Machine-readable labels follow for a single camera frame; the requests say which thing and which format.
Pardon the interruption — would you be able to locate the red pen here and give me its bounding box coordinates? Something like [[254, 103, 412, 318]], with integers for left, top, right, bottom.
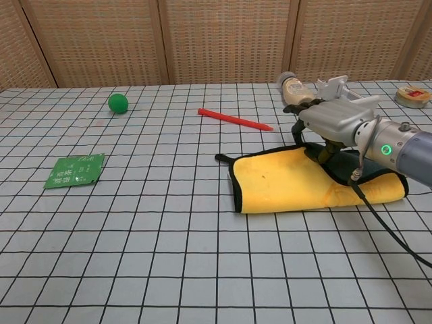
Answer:
[[197, 108, 274, 132]]

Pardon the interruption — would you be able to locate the blue checkered tablecloth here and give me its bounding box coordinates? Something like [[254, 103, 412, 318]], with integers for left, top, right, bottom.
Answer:
[[0, 79, 432, 324]]

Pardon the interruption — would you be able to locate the green ball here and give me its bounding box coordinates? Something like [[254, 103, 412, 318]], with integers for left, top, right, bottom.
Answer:
[[107, 92, 130, 115]]

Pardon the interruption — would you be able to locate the round tape roll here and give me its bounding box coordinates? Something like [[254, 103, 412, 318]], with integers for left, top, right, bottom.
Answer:
[[395, 85, 432, 109]]

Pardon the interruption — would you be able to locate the woven wooden folding screen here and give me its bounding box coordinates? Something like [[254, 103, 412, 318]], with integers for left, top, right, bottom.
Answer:
[[0, 0, 432, 92]]

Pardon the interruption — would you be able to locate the green tea packet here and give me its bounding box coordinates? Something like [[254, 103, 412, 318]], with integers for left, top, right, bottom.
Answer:
[[43, 153, 105, 190]]

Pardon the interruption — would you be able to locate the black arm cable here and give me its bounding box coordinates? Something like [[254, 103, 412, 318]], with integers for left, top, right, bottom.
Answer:
[[349, 114, 432, 268]]

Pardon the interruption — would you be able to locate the white phone stand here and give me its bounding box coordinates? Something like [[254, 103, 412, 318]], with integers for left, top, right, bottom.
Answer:
[[316, 76, 381, 111]]

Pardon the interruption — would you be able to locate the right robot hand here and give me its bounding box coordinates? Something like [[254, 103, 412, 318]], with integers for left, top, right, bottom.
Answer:
[[282, 100, 372, 167]]

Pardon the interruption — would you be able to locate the beige bottle with clear cap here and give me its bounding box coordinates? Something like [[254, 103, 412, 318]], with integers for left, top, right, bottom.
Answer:
[[277, 71, 323, 106]]

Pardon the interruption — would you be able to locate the grey and yellow cloth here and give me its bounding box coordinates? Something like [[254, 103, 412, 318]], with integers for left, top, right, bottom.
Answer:
[[215, 141, 409, 214]]

